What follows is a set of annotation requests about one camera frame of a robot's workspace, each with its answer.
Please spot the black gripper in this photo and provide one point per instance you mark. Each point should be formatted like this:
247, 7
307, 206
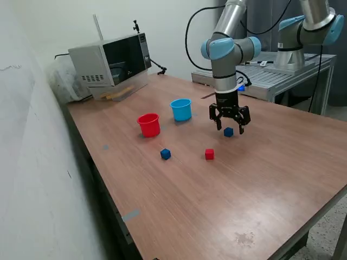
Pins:
227, 101

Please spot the blue cube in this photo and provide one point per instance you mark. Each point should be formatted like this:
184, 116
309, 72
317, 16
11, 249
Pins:
165, 154
228, 132

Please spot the silver blue-jointed robot arm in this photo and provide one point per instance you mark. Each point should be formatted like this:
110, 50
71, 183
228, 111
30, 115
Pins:
225, 62

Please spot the aluminium robot base table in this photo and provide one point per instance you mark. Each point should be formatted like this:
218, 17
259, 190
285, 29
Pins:
260, 78

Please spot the light blue plastic bin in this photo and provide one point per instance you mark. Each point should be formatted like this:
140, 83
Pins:
181, 112

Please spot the red plastic bin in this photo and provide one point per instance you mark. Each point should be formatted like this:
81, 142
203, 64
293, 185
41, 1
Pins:
148, 127

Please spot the black tape strip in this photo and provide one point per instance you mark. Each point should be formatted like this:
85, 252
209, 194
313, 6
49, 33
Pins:
208, 96

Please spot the red cube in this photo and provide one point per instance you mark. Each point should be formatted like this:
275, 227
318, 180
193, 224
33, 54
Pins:
209, 154

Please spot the clear acrylic microwave stand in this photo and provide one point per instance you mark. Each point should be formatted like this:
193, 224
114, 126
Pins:
137, 81

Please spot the wooden stick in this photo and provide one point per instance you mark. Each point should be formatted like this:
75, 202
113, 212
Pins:
119, 91
116, 95

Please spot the small grey tape piece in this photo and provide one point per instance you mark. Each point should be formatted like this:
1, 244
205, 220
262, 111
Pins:
105, 147

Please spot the long grey tape piece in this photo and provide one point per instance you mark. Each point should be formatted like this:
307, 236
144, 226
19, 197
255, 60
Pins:
131, 215

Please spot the silver microwave oven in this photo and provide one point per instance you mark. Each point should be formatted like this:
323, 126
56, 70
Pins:
92, 62

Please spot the white thin rod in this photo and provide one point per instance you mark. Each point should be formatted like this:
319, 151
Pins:
98, 27

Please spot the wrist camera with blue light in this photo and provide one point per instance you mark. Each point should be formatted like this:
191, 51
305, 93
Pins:
241, 88

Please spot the black camera mount stud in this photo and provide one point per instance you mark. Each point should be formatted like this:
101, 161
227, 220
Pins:
135, 26

